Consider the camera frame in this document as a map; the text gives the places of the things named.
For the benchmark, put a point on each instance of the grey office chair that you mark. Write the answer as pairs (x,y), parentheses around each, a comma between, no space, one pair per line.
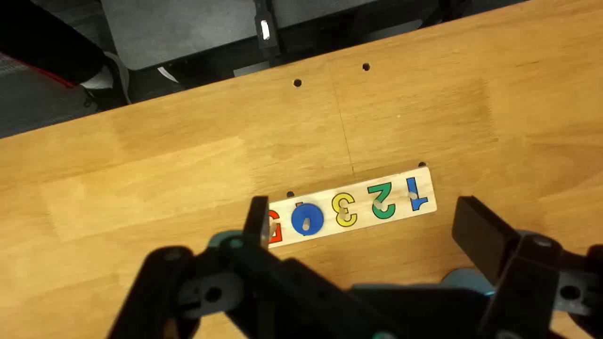
(189,29)

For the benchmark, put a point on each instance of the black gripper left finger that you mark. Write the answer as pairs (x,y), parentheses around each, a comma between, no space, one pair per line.
(264,285)

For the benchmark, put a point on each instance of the wooden number puzzle board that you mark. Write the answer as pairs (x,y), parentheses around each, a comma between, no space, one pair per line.
(351,210)

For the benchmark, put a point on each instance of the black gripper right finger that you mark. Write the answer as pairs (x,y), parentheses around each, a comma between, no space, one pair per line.
(487,236)

